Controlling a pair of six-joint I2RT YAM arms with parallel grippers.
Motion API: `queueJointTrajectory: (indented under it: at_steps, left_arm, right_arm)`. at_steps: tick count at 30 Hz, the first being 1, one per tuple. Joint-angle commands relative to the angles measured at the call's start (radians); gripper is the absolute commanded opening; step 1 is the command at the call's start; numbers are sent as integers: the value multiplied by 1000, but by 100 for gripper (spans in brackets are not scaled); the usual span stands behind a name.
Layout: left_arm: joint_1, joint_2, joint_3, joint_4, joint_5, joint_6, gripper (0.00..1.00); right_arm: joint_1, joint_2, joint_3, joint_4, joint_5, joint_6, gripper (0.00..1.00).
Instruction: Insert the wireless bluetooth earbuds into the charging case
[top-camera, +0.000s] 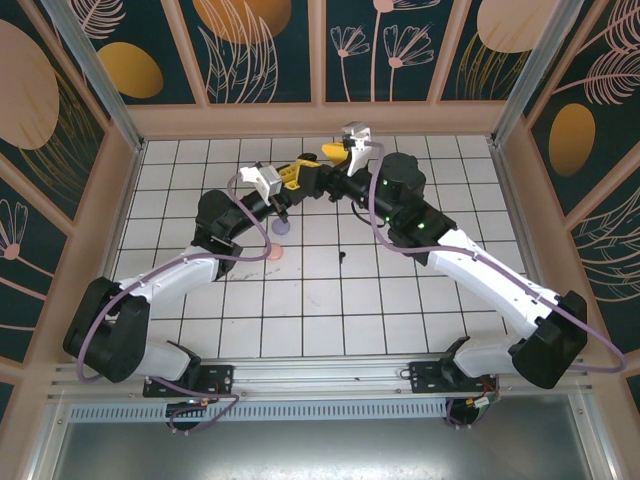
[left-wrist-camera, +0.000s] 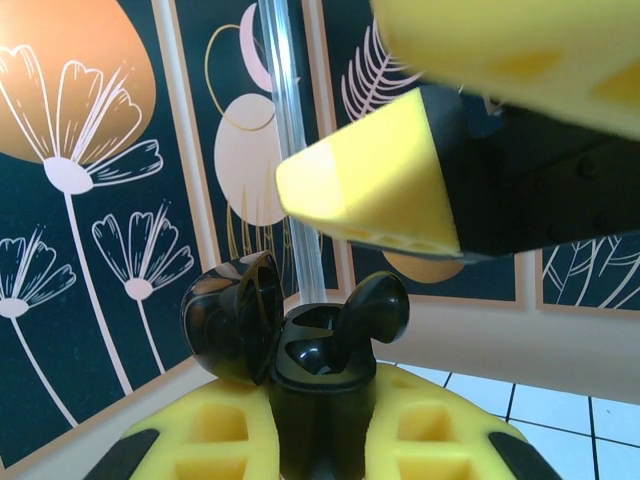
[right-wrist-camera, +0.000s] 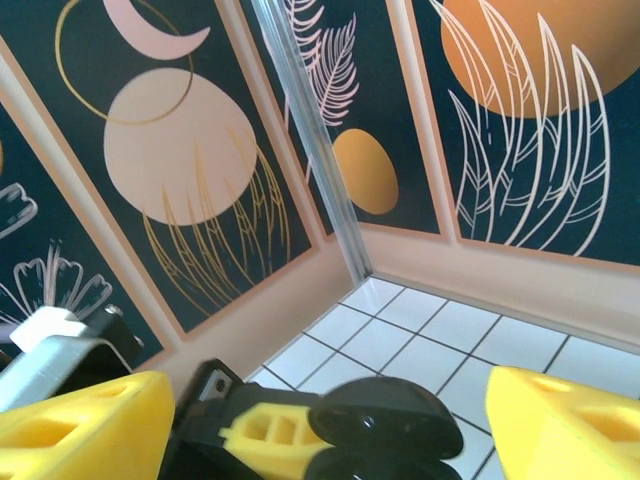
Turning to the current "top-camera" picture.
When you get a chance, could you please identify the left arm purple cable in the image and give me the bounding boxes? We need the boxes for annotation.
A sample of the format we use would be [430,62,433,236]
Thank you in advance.
[76,172,274,437]

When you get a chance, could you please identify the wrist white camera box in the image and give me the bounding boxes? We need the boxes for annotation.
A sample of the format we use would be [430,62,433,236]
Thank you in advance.
[238,162,284,199]
[341,121,375,177]

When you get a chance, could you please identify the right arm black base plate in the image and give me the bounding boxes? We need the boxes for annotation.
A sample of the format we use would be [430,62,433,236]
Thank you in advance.
[407,358,501,396]

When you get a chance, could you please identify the aluminium corner post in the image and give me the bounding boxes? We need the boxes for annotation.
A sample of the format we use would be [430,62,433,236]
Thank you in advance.
[39,0,146,154]
[489,0,584,149]

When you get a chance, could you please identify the grey slotted cable duct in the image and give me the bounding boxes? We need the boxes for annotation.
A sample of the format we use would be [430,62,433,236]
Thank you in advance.
[67,398,451,424]

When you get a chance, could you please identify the grey metal shelf plate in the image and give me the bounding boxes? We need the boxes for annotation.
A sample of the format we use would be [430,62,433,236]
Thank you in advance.
[29,419,616,480]

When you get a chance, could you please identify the aluminium side rail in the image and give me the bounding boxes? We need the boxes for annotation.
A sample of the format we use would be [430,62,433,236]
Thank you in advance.
[487,139,569,351]

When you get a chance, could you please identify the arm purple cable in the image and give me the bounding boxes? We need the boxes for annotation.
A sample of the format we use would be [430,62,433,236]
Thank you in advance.
[76,172,274,437]
[367,141,629,432]

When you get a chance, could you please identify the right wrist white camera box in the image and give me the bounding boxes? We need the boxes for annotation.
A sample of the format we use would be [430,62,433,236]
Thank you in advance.
[341,121,375,177]

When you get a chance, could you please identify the aluminium mounting rail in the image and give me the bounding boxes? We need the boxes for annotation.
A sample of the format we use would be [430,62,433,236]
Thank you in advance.
[47,354,594,401]

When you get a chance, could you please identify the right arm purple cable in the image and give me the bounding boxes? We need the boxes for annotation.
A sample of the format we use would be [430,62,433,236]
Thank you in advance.
[367,141,629,432]

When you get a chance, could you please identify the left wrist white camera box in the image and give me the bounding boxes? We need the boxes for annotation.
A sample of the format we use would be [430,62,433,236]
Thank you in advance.
[238,162,284,199]

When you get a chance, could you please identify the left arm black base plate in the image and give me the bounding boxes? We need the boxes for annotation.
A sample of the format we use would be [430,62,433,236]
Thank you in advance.
[142,363,236,399]

